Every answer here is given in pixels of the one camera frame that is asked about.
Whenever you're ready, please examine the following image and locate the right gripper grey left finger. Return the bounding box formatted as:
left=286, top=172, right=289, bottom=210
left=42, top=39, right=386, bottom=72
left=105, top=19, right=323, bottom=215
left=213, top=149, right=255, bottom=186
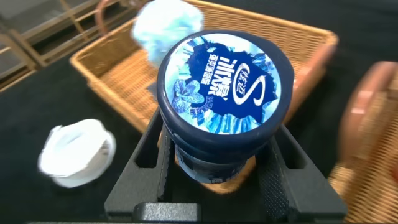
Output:
left=104, top=107, right=175, bottom=218

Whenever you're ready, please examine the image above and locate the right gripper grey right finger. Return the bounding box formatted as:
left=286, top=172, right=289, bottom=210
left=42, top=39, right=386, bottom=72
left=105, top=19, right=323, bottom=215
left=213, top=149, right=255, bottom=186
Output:
left=255, top=124, right=348, bottom=222

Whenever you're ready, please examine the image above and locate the blue lidded gum jar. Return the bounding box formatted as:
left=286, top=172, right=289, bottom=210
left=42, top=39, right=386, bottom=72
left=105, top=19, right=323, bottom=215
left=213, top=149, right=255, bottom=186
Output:
left=156, top=29, right=295, bottom=185

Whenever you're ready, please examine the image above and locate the wicker basket with food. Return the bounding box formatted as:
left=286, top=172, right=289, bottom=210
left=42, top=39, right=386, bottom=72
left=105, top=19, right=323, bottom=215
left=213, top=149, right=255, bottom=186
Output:
left=328, top=60, right=398, bottom=224

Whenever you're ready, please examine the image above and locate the wicker basket with bath items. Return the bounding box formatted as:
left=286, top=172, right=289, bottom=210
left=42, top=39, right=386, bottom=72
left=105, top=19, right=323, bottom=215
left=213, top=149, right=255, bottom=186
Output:
left=70, top=0, right=339, bottom=195

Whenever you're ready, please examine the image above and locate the wooden rack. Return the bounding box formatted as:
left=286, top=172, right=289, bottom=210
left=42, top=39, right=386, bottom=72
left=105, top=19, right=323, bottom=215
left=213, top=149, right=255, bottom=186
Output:
left=0, top=0, right=147, bottom=94

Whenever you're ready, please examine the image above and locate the light blue bath pouf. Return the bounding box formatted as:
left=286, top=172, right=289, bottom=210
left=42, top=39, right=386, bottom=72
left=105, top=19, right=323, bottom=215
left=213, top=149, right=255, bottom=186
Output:
left=130, top=0, right=205, bottom=68

